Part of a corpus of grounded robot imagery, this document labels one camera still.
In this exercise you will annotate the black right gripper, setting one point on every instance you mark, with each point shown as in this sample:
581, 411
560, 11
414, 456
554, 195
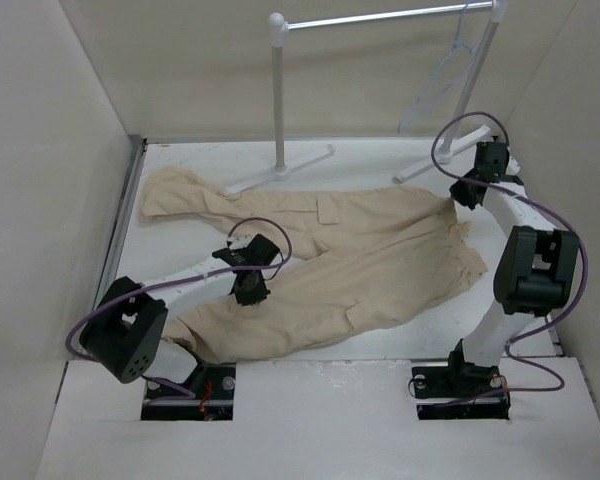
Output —
460, 196

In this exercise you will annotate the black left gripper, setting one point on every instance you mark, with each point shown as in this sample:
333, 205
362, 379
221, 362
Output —
256, 296

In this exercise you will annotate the light blue wire hanger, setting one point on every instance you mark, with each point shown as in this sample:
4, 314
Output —
447, 75

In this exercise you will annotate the beige trousers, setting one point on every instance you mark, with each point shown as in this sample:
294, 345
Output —
366, 260

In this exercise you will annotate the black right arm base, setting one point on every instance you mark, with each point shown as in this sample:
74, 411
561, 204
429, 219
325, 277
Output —
453, 389

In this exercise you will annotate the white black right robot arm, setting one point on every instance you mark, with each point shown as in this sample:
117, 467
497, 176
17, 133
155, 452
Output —
534, 275

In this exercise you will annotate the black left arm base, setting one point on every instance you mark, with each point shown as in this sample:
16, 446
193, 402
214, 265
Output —
207, 395

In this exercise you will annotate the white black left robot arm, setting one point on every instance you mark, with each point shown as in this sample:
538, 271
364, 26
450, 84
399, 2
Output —
125, 332

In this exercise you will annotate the white clothes rack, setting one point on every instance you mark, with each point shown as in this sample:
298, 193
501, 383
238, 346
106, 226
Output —
357, 75

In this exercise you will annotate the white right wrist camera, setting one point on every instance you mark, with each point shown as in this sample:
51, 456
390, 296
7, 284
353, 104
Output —
513, 171

